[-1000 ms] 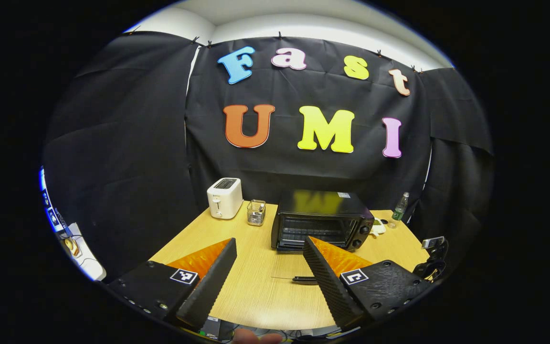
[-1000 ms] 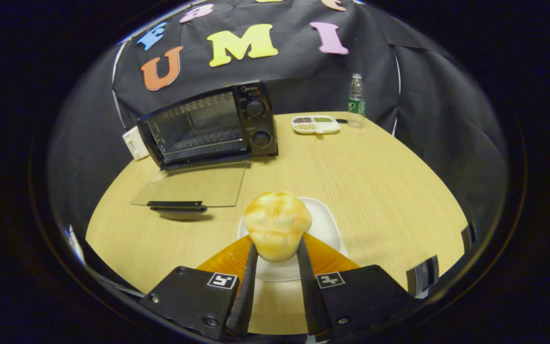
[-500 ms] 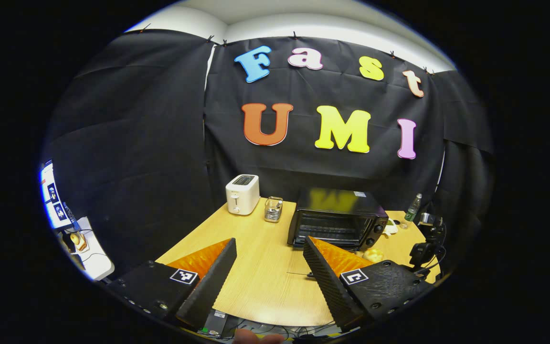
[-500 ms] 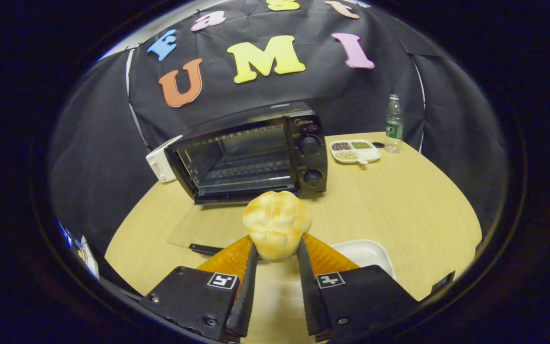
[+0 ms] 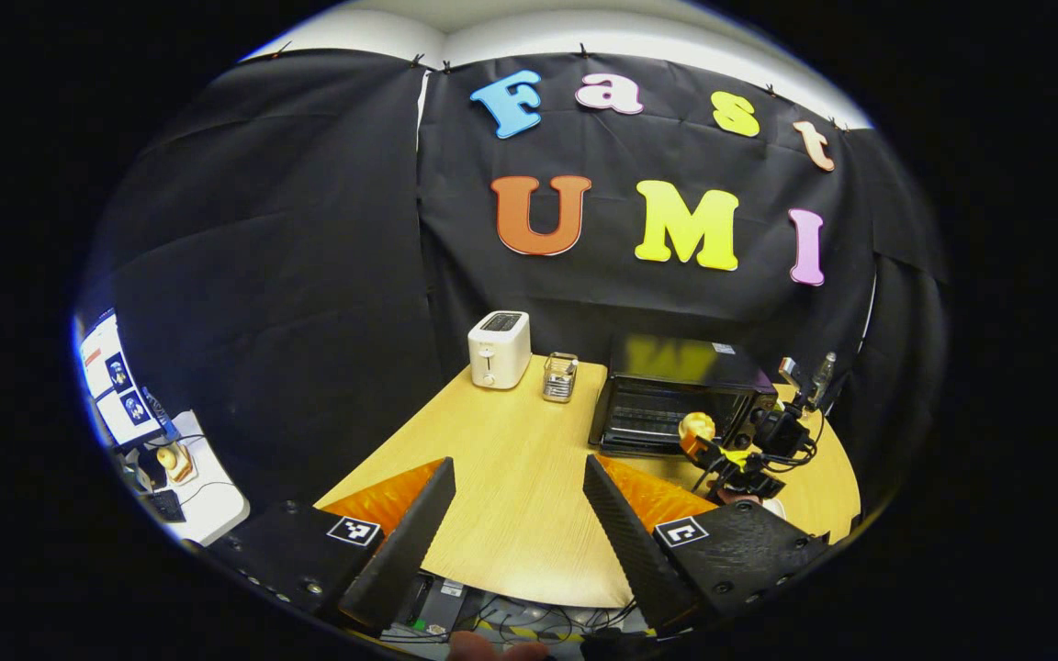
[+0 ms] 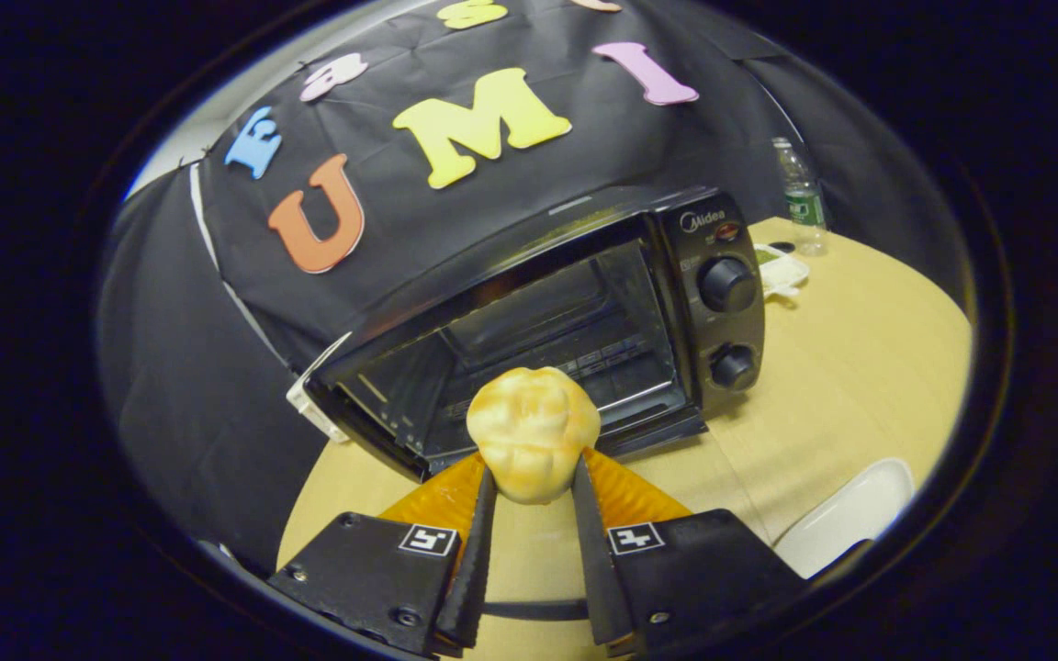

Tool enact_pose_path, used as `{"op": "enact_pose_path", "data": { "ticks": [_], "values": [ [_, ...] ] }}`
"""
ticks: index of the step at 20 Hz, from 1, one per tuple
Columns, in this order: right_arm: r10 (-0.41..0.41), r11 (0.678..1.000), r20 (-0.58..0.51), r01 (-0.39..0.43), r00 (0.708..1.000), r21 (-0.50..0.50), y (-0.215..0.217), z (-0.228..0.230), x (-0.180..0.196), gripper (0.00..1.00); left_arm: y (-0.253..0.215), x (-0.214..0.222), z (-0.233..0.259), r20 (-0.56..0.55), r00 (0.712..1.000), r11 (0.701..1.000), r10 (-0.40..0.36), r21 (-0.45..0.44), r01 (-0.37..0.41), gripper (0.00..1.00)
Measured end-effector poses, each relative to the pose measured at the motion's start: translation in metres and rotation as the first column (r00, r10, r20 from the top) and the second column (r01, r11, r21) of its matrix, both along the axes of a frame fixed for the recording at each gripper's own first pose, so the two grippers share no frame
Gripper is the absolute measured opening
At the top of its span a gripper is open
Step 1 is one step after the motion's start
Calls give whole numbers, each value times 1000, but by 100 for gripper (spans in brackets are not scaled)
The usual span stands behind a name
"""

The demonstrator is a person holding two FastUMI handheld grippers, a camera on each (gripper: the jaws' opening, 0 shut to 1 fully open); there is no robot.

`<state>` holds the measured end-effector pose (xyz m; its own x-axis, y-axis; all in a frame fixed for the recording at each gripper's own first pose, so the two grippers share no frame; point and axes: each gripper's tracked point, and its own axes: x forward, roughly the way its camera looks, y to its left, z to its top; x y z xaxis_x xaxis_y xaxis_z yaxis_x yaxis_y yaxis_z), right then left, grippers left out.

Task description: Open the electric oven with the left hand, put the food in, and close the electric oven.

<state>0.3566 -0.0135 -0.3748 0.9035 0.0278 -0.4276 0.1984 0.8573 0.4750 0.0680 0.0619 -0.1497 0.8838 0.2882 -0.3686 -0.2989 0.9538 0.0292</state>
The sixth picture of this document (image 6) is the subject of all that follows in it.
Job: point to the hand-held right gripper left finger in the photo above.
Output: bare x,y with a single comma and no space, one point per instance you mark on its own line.
469,569

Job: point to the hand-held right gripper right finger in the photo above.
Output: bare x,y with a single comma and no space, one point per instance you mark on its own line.
598,569

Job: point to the golden bread bun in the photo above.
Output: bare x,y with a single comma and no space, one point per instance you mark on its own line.
534,431

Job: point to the black electric oven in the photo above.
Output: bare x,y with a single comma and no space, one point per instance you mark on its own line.
722,312

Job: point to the white divided food tray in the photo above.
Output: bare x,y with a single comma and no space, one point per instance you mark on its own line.
782,273

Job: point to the white square plate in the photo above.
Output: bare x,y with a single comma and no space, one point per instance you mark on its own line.
846,519

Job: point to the clear plastic water bottle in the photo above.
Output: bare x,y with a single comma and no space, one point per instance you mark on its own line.
803,197

